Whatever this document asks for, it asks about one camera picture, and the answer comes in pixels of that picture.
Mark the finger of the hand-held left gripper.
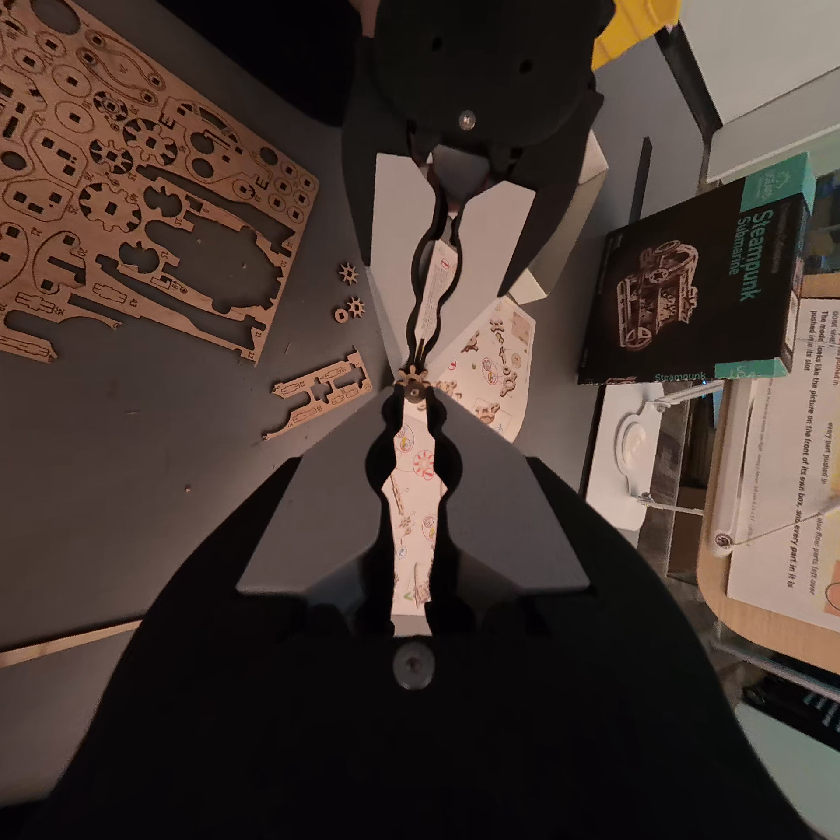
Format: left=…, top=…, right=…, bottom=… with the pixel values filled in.
left=364, top=152, right=442, bottom=367
left=422, top=180, right=536, bottom=370

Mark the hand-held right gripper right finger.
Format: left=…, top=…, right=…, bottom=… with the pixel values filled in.
left=425, top=386, right=593, bottom=632

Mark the long wooden stick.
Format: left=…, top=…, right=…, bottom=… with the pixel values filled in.
left=0, top=619, right=143, bottom=669

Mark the small plywood sheet fragment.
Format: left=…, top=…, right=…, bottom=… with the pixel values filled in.
left=262, top=350, right=373, bottom=442

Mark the yellow plastic bin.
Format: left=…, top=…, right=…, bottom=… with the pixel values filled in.
left=591, top=0, right=681, bottom=70

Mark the black pen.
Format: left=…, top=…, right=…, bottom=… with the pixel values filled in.
left=629, top=136, right=653, bottom=224

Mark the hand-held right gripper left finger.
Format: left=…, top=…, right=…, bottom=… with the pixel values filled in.
left=236, top=387, right=405, bottom=635

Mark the large plywood parts sheet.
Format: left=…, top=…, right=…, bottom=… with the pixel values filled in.
left=0, top=0, right=321, bottom=366

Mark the instruction booklet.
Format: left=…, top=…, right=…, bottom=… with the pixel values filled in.
left=390, top=239, right=536, bottom=639

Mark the black model kit box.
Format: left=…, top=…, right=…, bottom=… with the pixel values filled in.
left=576, top=152, right=816, bottom=385

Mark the printed paper sheet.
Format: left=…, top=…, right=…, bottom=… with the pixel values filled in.
left=725, top=295, right=840, bottom=626

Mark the white cardboard box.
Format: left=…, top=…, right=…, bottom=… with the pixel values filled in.
left=512, top=128, right=613, bottom=304

